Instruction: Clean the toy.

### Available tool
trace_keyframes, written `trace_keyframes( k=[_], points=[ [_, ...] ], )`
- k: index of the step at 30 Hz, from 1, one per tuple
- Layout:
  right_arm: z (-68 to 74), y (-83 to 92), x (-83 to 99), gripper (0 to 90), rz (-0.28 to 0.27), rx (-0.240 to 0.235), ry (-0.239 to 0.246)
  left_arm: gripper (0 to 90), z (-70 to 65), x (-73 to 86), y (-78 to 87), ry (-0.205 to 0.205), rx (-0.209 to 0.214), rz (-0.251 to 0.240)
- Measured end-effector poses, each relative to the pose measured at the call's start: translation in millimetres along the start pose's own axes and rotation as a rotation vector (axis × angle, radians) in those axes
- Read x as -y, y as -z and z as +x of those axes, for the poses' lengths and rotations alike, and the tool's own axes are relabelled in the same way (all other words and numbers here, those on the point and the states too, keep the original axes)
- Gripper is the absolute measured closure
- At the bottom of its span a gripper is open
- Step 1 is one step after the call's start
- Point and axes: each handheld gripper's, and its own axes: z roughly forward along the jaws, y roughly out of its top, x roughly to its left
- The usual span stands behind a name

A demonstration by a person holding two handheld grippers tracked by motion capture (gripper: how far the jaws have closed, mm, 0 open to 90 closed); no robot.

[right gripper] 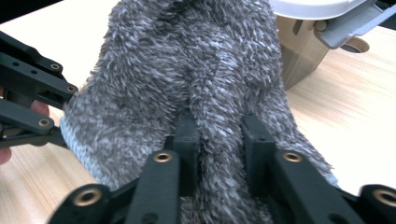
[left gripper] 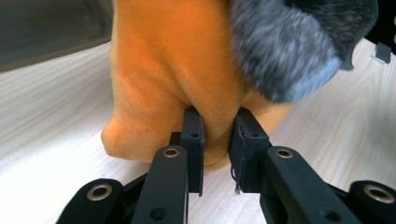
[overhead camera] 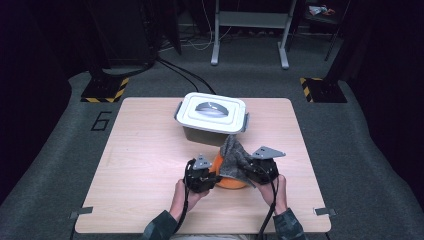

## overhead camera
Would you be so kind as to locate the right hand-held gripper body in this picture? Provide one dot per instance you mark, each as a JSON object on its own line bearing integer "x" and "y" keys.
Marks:
{"x": 266, "y": 170}

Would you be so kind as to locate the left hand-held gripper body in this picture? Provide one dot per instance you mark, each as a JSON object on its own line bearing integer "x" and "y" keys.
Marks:
{"x": 199, "y": 178}

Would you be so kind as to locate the grey fluffy cloth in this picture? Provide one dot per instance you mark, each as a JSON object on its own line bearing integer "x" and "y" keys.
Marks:
{"x": 235, "y": 160}

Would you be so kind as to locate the orange plush toy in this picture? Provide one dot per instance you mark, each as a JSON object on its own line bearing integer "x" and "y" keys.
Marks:
{"x": 230, "y": 183}

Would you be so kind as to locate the grey transparent storage box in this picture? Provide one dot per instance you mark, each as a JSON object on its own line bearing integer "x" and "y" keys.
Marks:
{"x": 203, "y": 136}

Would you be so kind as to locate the person's left hand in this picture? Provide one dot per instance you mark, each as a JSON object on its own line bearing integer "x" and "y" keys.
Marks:
{"x": 185, "y": 201}

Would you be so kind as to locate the person's right hand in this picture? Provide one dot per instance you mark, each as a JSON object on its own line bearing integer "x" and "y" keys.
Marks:
{"x": 278, "y": 196}

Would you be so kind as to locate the grey tape piece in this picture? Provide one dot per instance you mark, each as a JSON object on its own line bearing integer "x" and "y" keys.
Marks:
{"x": 325, "y": 211}
{"x": 81, "y": 211}

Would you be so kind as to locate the black tripod stand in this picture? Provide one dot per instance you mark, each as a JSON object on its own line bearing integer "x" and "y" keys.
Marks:
{"x": 333, "y": 43}

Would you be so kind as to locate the dark cabinet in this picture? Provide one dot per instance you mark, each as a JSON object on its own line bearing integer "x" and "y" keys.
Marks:
{"x": 126, "y": 33}

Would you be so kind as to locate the colourful small item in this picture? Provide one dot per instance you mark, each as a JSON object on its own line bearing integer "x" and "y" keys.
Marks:
{"x": 320, "y": 10}

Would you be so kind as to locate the black yellow striped base plate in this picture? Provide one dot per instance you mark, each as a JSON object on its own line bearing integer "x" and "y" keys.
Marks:
{"x": 103, "y": 90}
{"x": 323, "y": 90}

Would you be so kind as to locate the white metal desk frame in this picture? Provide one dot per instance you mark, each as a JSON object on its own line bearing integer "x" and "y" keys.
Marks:
{"x": 253, "y": 20}

